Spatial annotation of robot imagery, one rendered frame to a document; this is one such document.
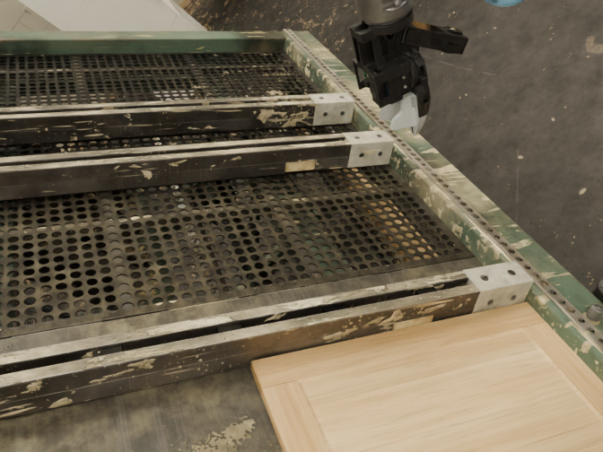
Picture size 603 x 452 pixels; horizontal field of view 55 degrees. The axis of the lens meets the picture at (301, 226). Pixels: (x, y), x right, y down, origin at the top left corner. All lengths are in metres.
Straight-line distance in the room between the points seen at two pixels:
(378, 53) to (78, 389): 0.64
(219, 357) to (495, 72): 2.18
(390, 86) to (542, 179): 1.62
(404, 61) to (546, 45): 1.98
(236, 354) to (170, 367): 0.10
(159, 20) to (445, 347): 3.71
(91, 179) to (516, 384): 0.94
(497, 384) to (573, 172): 1.46
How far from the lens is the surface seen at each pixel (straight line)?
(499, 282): 1.16
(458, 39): 0.91
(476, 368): 1.06
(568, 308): 1.20
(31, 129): 1.55
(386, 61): 0.87
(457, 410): 0.99
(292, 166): 1.45
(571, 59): 2.72
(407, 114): 0.92
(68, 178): 1.34
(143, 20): 4.43
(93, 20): 4.39
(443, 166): 1.53
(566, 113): 2.56
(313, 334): 0.98
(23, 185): 1.35
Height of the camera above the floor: 1.98
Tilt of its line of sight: 41 degrees down
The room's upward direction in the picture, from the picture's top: 57 degrees counter-clockwise
